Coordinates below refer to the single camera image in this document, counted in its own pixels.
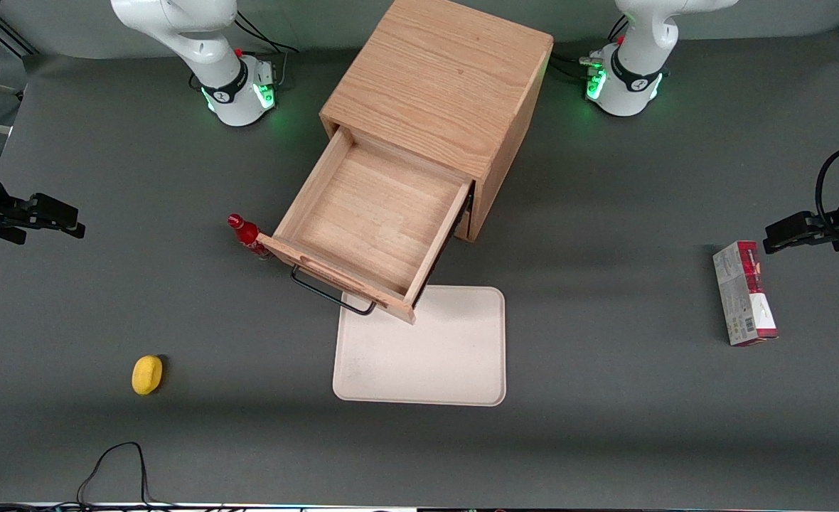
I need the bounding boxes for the black left base cables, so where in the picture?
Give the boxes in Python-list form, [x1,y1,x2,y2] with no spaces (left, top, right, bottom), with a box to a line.
[551,14,630,82]

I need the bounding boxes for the black base cables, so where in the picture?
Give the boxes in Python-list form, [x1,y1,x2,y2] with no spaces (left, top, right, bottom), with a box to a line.
[551,14,630,82]
[191,11,299,90]

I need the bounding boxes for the dark aluminium frame rail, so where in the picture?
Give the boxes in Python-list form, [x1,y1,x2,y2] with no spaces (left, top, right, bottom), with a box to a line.
[0,18,40,58]

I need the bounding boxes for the red cola bottle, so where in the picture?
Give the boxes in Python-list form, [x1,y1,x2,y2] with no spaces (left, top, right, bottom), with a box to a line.
[227,213,272,261]

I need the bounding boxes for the black looped cable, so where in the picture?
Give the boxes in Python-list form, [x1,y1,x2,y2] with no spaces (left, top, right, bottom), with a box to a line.
[77,442,178,509]

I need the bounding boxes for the yellow lemon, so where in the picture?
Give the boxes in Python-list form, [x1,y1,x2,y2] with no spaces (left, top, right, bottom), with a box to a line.
[132,355,164,396]

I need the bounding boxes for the grey and red carton box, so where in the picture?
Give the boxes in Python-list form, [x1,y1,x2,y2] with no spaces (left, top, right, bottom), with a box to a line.
[712,240,779,347]

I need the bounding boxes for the black right base cables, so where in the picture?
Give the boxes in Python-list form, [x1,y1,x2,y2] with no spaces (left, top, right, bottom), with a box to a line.
[191,11,299,90]

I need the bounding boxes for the wooden drawer cabinet body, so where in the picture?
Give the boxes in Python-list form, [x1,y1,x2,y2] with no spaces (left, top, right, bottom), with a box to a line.
[319,0,555,242]

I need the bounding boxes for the beige plastic tray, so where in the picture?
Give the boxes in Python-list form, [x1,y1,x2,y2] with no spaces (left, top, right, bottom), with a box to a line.
[332,285,507,407]

